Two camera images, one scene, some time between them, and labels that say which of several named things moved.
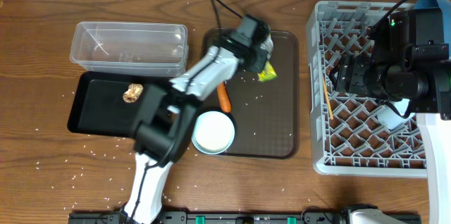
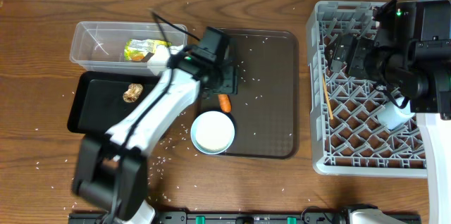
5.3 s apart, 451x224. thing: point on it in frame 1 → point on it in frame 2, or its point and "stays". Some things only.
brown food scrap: (132, 92) stays
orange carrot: (224, 99) stays
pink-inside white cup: (390, 118) stays
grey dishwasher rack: (350, 138) stays
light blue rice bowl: (213, 132) stays
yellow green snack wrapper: (267, 73) → (137, 49)
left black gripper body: (263, 58) → (227, 80)
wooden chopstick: (328, 99) stays
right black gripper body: (344, 79) → (338, 53)
